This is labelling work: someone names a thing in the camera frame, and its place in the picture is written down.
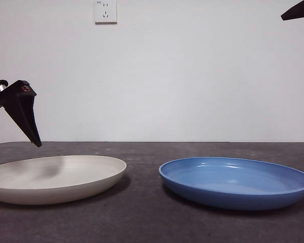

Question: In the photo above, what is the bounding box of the white round plate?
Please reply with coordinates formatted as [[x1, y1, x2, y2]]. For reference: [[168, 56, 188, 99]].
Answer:
[[0, 154, 128, 206]]

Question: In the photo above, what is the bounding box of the blue round plate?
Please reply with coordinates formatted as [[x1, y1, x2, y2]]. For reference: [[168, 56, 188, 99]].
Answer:
[[158, 156, 304, 211]]

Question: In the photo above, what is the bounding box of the white wall socket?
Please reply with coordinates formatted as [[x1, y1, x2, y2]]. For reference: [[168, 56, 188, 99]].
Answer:
[[95, 0, 118, 25]]

